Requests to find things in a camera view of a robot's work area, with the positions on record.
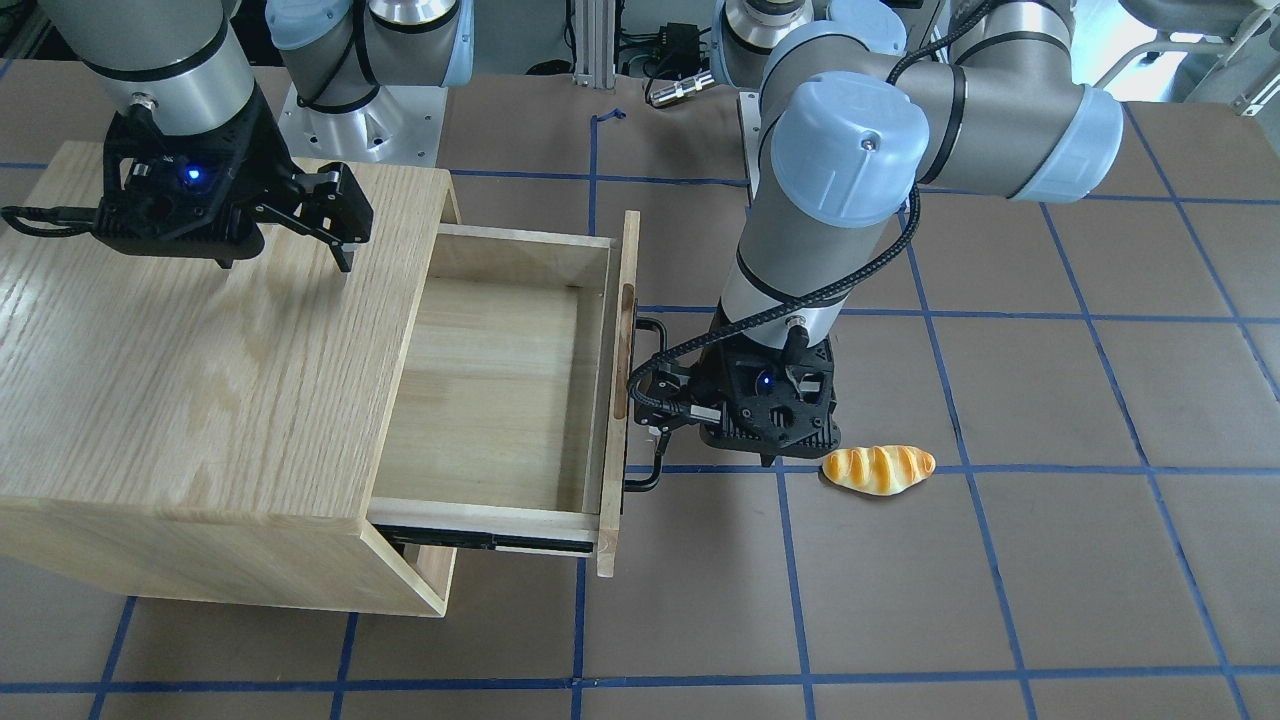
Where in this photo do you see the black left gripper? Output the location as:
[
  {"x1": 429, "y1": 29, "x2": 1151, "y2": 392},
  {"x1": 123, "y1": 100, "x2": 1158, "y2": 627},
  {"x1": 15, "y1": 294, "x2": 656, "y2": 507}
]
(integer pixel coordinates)
[{"x1": 628, "y1": 325, "x2": 831, "y2": 441}]

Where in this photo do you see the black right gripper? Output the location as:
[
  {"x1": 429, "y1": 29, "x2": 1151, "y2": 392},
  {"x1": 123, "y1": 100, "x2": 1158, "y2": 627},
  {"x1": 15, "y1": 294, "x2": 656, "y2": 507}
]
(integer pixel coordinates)
[{"x1": 215, "y1": 95, "x2": 374, "y2": 273}]

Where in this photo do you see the black drawer handle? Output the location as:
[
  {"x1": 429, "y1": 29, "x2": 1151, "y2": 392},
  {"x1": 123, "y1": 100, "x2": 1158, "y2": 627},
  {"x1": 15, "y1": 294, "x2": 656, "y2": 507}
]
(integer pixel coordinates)
[{"x1": 622, "y1": 316, "x2": 669, "y2": 493}]

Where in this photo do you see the wooden drawer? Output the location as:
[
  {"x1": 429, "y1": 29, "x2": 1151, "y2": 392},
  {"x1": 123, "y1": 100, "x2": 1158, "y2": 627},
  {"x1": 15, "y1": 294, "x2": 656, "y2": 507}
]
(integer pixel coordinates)
[{"x1": 367, "y1": 210, "x2": 640, "y2": 578}]

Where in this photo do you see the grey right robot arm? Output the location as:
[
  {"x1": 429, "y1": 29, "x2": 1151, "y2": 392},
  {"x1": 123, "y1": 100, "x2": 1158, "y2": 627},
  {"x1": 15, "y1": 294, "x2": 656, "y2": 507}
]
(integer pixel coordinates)
[{"x1": 3, "y1": 1, "x2": 474, "y2": 273}]

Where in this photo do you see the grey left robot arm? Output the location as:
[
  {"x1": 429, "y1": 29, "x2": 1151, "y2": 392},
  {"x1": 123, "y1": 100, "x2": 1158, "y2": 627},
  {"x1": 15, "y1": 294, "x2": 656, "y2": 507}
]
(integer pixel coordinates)
[{"x1": 627, "y1": 1, "x2": 1124, "y2": 457}]

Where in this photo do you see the wooden drawer cabinet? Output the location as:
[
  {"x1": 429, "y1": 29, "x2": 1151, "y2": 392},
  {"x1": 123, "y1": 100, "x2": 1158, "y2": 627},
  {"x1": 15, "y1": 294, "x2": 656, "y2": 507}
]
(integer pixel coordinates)
[{"x1": 1, "y1": 164, "x2": 460, "y2": 618}]

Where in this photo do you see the toy bread roll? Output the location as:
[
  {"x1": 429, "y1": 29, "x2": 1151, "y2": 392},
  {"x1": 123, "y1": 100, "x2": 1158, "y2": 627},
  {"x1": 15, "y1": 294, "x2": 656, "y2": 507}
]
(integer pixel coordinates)
[{"x1": 820, "y1": 445, "x2": 937, "y2": 497}]

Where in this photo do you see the black electronics box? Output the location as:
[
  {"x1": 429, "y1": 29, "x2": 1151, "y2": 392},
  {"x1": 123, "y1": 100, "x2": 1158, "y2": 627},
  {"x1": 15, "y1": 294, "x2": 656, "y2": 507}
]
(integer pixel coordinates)
[{"x1": 653, "y1": 23, "x2": 703, "y2": 79}]

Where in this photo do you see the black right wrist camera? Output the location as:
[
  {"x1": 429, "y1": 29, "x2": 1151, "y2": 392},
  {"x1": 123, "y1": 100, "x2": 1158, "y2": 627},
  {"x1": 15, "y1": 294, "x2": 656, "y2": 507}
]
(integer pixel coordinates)
[{"x1": 90, "y1": 105, "x2": 265, "y2": 261}]

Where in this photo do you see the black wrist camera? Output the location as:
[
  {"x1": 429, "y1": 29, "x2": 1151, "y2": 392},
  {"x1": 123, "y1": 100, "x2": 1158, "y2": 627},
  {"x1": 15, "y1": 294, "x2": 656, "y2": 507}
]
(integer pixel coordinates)
[
  {"x1": 698, "y1": 334, "x2": 842, "y2": 468},
  {"x1": 90, "y1": 105, "x2": 265, "y2": 261}
]

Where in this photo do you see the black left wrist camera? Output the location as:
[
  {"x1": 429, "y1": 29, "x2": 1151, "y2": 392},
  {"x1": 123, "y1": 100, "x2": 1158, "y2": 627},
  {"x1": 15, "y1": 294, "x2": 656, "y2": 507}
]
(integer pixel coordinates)
[{"x1": 698, "y1": 334, "x2": 842, "y2": 468}]

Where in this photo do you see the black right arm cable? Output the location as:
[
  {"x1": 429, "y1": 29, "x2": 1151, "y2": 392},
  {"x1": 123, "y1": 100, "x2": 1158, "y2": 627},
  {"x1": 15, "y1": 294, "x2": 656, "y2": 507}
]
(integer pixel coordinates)
[{"x1": 0, "y1": 205, "x2": 106, "y2": 240}]

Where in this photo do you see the aluminium frame post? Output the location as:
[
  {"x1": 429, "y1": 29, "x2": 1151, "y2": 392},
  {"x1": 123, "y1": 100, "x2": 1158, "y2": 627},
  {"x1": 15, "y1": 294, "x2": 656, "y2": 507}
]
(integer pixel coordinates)
[{"x1": 570, "y1": 0, "x2": 620, "y2": 92}]

